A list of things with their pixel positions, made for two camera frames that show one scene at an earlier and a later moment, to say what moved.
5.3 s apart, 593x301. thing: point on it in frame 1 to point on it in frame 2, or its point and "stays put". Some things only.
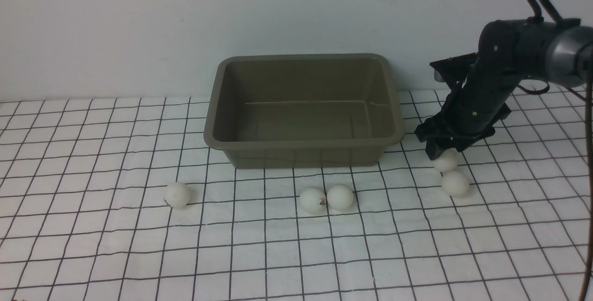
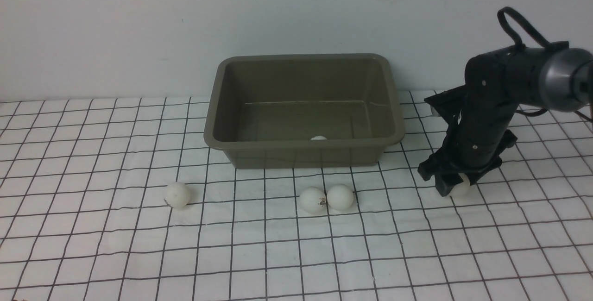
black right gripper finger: (460, 144) to (474, 176)
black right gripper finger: (435, 149) to (444, 183)
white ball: (177, 195) stays put
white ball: (312, 200) stays put
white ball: (455, 183) stays put
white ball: (340, 197) stays put
